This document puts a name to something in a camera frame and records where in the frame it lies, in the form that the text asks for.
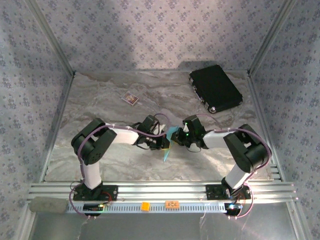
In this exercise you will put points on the light blue paper sheet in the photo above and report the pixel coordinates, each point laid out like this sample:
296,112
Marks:
170,133

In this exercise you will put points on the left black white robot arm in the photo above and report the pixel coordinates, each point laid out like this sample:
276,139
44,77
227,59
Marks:
92,147

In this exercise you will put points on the orange square block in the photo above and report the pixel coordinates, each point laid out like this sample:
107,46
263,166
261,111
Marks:
145,206

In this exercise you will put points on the small purple picture card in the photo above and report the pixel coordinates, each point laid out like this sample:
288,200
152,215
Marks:
130,97

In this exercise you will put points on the black hard case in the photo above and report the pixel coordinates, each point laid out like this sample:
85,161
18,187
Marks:
216,86

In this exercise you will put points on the orange label tag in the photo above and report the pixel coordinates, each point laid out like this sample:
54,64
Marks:
172,204

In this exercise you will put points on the aluminium side bar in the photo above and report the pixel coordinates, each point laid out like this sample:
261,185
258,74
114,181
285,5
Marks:
262,117
58,120

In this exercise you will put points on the right circuit board green light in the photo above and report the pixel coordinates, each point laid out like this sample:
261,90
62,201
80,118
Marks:
233,206

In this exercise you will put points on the circuit board green light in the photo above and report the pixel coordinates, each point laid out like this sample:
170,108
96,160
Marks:
233,206
92,207

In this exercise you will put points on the left circuit board green light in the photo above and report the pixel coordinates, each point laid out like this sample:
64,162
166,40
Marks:
92,207

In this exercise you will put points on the grey foam block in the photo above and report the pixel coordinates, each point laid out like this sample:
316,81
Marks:
47,205

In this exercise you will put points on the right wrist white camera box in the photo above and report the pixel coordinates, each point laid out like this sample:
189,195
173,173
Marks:
185,128

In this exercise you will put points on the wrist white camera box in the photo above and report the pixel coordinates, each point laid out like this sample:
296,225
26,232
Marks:
162,128
185,128

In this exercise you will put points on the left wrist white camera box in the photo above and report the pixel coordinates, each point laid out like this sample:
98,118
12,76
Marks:
162,128

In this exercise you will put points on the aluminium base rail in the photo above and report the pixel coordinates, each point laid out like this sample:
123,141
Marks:
162,191

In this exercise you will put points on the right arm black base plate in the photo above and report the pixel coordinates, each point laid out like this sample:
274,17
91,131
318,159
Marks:
212,192

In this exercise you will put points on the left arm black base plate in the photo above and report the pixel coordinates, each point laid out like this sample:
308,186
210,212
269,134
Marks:
110,192

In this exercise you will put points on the aluminium frame post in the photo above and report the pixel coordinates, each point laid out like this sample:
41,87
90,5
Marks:
50,37
272,37

